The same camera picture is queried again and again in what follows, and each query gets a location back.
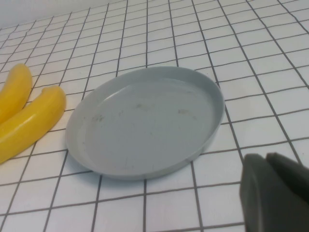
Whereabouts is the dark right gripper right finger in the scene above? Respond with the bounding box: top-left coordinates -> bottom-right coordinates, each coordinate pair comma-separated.
267,152 -> 309,232

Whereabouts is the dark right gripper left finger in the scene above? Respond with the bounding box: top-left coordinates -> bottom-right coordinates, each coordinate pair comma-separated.
239,152 -> 285,232

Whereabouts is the yellow banana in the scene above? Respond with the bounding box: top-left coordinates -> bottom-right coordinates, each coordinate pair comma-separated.
0,63 -> 33,124
0,85 -> 67,165

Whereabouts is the grey round plate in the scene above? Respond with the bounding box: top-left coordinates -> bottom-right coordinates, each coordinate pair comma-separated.
65,66 -> 225,181

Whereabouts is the white grid tablecloth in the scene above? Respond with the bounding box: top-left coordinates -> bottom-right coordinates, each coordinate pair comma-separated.
0,0 -> 309,232

